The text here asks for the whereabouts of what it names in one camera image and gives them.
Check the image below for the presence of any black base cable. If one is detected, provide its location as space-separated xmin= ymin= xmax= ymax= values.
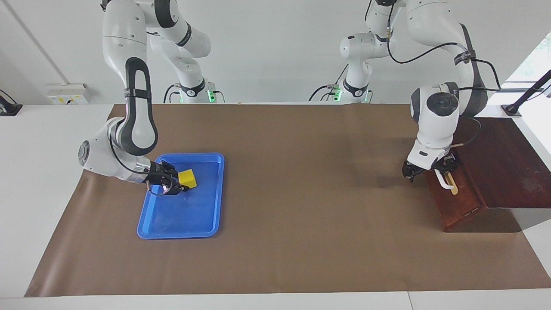
xmin=309 ymin=84 xmax=343 ymax=102
xmin=163 ymin=83 xmax=181 ymax=104

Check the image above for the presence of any blue plastic tray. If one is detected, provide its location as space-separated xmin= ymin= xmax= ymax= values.
xmin=137 ymin=152 xmax=225 ymax=239

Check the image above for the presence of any dark wooden drawer cabinet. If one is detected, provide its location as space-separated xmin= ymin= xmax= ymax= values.
xmin=424 ymin=116 xmax=551 ymax=233

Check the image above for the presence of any black table clamp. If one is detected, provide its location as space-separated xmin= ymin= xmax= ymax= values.
xmin=0 ymin=89 xmax=23 ymax=117

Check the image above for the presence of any black right base cable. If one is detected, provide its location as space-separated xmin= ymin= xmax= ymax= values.
xmin=163 ymin=83 xmax=181 ymax=104

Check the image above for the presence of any brown table mat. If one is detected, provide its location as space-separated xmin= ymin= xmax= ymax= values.
xmin=25 ymin=103 xmax=551 ymax=298

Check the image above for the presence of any black left base cable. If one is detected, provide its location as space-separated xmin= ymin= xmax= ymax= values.
xmin=309 ymin=84 xmax=343 ymax=102

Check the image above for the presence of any white wall socket box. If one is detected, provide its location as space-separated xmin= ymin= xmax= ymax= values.
xmin=46 ymin=83 xmax=92 ymax=105

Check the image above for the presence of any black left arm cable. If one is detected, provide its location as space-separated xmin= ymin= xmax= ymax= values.
xmin=386 ymin=17 xmax=502 ymax=147

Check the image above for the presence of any wooden drawer with white handle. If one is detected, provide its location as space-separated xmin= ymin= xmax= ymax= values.
xmin=424 ymin=166 xmax=486 ymax=227

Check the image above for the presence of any yellow cube block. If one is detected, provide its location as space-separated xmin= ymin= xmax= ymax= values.
xmin=178 ymin=169 xmax=198 ymax=189

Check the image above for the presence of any black stand with base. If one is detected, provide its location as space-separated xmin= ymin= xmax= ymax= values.
xmin=501 ymin=70 xmax=551 ymax=118

